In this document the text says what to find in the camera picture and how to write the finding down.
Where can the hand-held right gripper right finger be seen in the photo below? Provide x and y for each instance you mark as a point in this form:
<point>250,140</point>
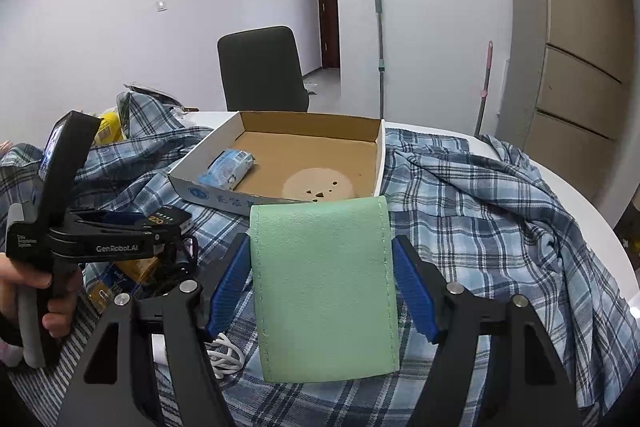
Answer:
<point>415,287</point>

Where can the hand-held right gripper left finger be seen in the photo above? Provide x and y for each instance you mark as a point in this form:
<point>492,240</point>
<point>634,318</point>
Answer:
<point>230,277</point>

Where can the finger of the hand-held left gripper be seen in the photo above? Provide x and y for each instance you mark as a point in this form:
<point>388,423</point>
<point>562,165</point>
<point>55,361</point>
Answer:
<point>120,219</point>

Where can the gold rectangular box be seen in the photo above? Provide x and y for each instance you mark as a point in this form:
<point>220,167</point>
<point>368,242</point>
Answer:
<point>140,269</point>

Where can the green leather pouch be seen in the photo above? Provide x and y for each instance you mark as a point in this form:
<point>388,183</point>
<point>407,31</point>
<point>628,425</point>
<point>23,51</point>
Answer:
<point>325,287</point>

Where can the shallow cardboard box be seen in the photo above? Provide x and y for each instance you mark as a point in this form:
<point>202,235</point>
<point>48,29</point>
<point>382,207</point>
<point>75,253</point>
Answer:
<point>300,152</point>

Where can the person's left hand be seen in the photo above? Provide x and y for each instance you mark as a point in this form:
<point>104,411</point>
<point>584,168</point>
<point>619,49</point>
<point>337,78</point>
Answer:
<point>62,307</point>

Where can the yellow spray can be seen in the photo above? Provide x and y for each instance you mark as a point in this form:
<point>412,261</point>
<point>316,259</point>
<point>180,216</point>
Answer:
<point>110,127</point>

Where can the blue plaid shirt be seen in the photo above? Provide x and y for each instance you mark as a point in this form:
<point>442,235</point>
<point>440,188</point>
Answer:
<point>475,232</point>

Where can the blue tissue pack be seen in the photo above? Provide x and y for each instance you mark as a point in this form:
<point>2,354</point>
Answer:
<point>227,167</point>

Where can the dark office chair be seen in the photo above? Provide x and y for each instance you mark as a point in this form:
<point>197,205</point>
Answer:
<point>260,67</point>

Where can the gold refrigerator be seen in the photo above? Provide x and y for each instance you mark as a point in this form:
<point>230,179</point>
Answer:
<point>575,57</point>

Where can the dark brown door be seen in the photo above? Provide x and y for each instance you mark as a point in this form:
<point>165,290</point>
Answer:
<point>327,7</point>

